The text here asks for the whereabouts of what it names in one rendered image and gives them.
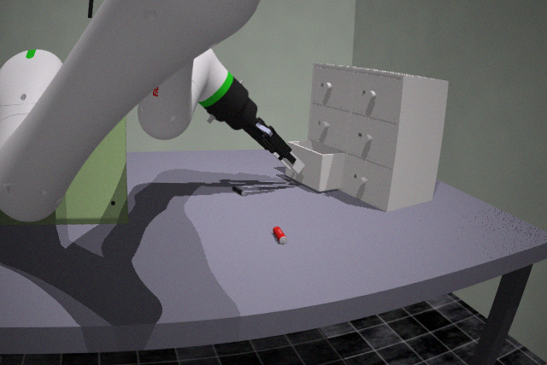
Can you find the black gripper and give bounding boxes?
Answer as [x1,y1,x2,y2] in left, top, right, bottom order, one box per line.
[225,97,305,174]

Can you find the grey drawer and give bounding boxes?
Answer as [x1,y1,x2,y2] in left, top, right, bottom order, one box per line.
[348,114,397,166]
[309,104,350,149]
[344,154,391,209]
[285,140,345,191]
[352,73,401,121]
[313,68,353,109]

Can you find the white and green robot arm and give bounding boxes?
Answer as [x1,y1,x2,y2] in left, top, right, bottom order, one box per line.
[0,0,261,222]

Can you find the small white chest of drawers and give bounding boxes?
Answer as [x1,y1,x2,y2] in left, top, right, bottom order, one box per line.
[308,63,449,212]

